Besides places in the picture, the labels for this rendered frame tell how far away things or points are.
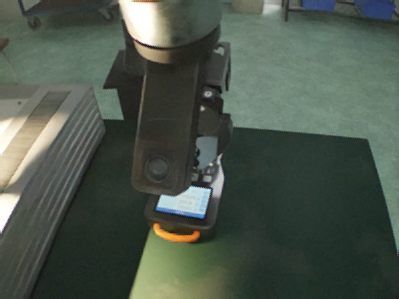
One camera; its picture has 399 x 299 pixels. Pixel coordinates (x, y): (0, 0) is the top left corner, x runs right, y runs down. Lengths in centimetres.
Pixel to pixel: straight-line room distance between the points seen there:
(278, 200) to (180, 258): 15
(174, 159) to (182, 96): 5
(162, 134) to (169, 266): 18
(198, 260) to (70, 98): 28
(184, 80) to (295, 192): 25
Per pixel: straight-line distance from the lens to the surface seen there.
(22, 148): 41
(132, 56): 97
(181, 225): 37
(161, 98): 25
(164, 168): 24
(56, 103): 46
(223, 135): 32
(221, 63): 31
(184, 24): 22
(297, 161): 48
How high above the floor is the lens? 109
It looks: 45 degrees down
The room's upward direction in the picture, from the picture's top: 5 degrees counter-clockwise
